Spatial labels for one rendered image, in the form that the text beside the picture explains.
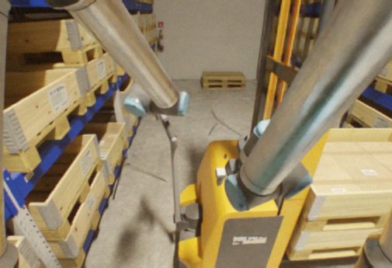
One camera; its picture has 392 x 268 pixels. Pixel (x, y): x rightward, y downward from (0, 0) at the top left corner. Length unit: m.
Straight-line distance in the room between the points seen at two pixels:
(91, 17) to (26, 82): 1.72
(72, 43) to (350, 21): 1.83
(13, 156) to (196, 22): 6.02
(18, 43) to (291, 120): 2.06
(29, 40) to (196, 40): 5.26
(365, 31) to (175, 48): 6.62
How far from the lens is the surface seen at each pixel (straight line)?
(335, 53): 0.30
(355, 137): 2.44
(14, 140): 1.30
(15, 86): 2.17
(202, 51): 6.86
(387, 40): 0.29
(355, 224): 1.85
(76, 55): 1.96
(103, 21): 0.43
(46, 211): 1.54
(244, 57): 7.09
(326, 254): 2.04
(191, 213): 1.89
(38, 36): 2.07
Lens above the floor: 1.89
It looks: 30 degrees down
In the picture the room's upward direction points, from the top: straight up
